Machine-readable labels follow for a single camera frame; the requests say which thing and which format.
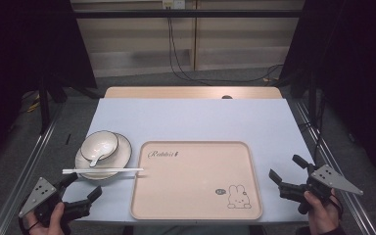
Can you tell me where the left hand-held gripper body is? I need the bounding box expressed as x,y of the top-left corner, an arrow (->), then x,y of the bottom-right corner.
18,176 -> 93,233

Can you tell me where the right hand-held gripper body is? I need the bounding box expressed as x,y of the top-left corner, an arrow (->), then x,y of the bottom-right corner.
278,163 -> 364,215

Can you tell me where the person's left hand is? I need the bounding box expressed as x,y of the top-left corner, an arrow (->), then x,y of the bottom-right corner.
23,202 -> 67,235

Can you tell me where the person's right hand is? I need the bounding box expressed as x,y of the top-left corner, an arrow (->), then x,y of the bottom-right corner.
303,189 -> 341,235

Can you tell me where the white chopstick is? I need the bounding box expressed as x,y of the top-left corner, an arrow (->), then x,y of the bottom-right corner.
62,167 -> 145,172
62,169 -> 137,175

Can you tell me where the white ceramic spoon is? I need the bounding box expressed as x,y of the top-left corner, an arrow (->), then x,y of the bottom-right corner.
88,143 -> 117,168

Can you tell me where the white plate with dark rim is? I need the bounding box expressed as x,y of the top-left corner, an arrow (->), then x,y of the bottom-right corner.
74,132 -> 133,181

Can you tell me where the white bowl with dark rim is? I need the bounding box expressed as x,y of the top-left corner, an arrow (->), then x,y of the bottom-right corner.
79,129 -> 119,163

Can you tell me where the black metal stand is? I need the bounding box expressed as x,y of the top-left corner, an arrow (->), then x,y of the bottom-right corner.
37,72 -> 52,135

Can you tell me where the pink tray with rabbit print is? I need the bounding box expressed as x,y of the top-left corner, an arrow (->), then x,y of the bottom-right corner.
129,140 -> 263,221

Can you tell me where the light blue table mat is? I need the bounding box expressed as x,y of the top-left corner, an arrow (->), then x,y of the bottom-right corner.
62,98 -> 315,225

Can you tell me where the black curtain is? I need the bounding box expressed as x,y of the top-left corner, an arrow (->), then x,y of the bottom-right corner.
278,0 -> 376,179
0,0 -> 98,170

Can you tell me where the wooden table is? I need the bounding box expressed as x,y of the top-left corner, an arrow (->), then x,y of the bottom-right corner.
104,85 -> 284,100

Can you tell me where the black horizontal bar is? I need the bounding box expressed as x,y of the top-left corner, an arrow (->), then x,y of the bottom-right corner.
72,9 -> 304,20

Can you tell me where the metal floor rail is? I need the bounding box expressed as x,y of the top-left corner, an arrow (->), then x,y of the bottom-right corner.
0,102 -> 67,235
293,99 -> 376,235

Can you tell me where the yellow cable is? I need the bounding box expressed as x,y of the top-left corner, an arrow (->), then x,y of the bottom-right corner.
26,93 -> 42,114

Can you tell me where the black cable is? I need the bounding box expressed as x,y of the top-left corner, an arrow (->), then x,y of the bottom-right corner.
165,6 -> 285,84

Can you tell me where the wall socket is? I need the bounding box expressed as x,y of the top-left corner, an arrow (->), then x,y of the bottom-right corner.
162,0 -> 186,10

